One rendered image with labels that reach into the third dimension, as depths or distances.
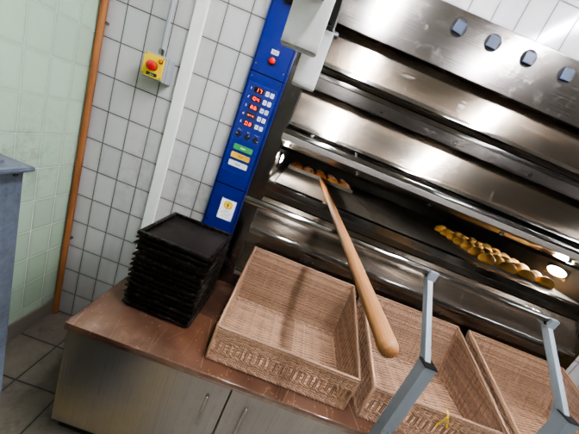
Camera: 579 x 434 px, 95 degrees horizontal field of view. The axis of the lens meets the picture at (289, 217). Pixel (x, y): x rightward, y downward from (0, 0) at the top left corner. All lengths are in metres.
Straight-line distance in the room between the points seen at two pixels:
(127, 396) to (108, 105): 1.22
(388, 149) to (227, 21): 0.87
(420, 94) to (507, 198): 0.63
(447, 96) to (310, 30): 1.19
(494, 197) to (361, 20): 0.97
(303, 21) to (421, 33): 1.17
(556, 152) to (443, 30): 0.72
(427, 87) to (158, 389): 1.58
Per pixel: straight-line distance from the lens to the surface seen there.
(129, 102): 1.51
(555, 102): 1.63
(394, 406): 1.09
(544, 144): 1.62
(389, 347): 0.44
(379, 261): 1.44
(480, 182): 1.50
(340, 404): 1.21
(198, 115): 1.36
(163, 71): 1.37
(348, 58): 1.31
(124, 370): 1.23
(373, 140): 1.29
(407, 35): 1.39
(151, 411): 1.32
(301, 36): 0.25
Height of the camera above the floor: 1.41
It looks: 16 degrees down
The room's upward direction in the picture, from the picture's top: 22 degrees clockwise
